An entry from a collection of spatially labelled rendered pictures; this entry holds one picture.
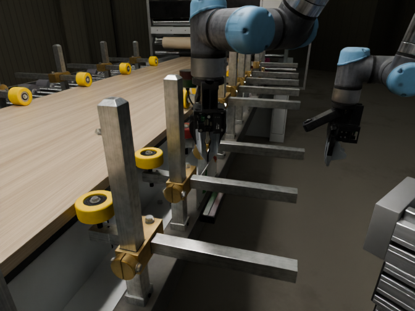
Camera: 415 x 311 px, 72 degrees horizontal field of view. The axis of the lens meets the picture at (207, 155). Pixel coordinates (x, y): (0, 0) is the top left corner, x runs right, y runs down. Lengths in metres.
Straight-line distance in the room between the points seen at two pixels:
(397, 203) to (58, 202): 0.62
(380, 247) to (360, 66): 0.53
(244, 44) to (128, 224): 0.37
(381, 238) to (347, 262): 1.40
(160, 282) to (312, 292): 1.10
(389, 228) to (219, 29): 0.42
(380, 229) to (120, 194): 0.42
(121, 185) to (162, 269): 0.31
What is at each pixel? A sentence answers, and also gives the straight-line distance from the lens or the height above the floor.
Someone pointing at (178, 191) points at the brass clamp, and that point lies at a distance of 0.75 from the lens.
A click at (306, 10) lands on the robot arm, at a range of 0.61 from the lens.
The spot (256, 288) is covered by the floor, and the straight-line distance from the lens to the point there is 1.65.
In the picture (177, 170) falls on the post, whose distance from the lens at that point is 0.75.
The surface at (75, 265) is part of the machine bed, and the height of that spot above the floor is 0.69.
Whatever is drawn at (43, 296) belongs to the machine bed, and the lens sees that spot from 0.78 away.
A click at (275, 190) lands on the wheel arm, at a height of 0.85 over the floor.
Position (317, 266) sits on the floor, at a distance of 1.83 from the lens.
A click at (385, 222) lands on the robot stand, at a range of 0.51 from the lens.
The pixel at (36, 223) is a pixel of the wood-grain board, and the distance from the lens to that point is 0.64.
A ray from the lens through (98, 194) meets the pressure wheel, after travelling 0.67.
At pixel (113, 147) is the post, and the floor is 1.06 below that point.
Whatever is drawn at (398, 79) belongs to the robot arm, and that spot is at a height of 1.13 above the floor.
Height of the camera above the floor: 1.24
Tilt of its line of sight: 25 degrees down
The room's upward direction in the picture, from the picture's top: straight up
